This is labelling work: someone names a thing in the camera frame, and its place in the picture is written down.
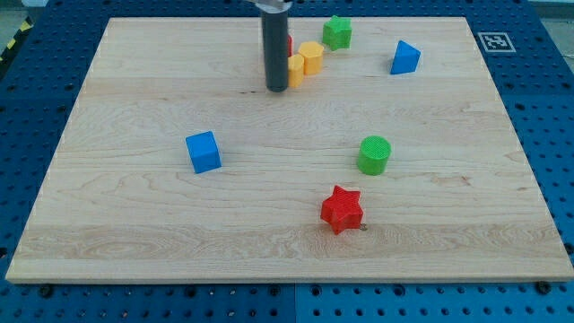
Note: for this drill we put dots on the red star block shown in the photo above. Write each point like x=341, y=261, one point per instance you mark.
x=342, y=210

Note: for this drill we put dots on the white fiducial marker tag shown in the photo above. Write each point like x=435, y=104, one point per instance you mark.
x=496, y=42

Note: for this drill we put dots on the blue cube block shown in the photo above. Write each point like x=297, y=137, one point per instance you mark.
x=203, y=152

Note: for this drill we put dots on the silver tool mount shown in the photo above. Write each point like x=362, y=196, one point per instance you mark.
x=272, y=6

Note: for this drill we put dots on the light wooden board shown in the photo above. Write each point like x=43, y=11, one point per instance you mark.
x=121, y=203

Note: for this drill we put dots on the blue triangular prism block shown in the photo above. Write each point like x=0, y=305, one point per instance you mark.
x=406, y=58

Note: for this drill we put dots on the yellow heart block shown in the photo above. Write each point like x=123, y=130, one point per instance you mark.
x=295, y=70

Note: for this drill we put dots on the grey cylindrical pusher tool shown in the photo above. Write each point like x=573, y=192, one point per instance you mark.
x=275, y=48

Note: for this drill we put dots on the green cylinder block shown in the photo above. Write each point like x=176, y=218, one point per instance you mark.
x=373, y=155

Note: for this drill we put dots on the red block behind pusher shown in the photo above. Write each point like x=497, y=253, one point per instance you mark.
x=289, y=45

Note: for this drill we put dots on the yellow hexagon block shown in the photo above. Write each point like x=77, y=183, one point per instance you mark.
x=312, y=53

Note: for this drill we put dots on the green star block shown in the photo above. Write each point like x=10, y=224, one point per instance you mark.
x=337, y=32

